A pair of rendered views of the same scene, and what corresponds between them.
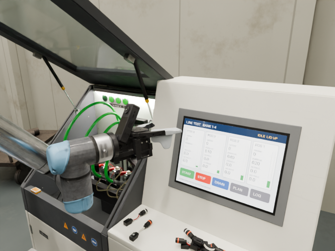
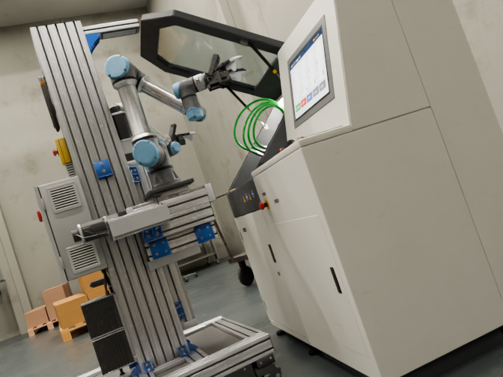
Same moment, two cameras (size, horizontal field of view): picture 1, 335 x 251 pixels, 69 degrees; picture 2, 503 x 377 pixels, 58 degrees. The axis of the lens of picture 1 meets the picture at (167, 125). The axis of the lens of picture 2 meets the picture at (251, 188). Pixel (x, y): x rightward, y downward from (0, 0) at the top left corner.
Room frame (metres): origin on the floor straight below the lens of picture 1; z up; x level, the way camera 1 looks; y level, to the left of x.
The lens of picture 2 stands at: (-0.92, -1.21, 0.79)
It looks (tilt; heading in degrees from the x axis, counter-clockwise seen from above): 3 degrees up; 40
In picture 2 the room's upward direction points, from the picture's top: 19 degrees counter-clockwise
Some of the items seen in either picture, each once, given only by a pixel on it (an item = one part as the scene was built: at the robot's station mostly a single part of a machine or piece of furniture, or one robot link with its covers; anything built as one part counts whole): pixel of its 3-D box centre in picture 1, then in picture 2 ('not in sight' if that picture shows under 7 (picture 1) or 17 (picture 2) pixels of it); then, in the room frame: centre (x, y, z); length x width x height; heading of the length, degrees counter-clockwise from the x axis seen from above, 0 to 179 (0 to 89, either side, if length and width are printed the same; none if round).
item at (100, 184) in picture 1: (113, 197); not in sight; (1.17, 0.29, 0.91); 0.34 x 0.10 x 0.15; 56
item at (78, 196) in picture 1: (75, 186); (193, 108); (0.58, 0.25, 1.34); 0.11 x 0.08 x 0.11; 36
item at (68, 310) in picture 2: not in sight; (84, 298); (2.23, 5.14, 0.40); 1.32 x 0.94 x 0.79; 61
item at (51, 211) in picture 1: (63, 218); (245, 199); (1.04, 0.53, 0.87); 0.62 x 0.04 x 0.16; 56
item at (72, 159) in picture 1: (72, 156); (185, 88); (0.57, 0.24, 1.43); 0.11 x 0.08 x 0.09; 126
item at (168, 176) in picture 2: not in sight; (164, 178); (0.52, 0.53, 1.09); 0.15 x 0.15 x 0.10
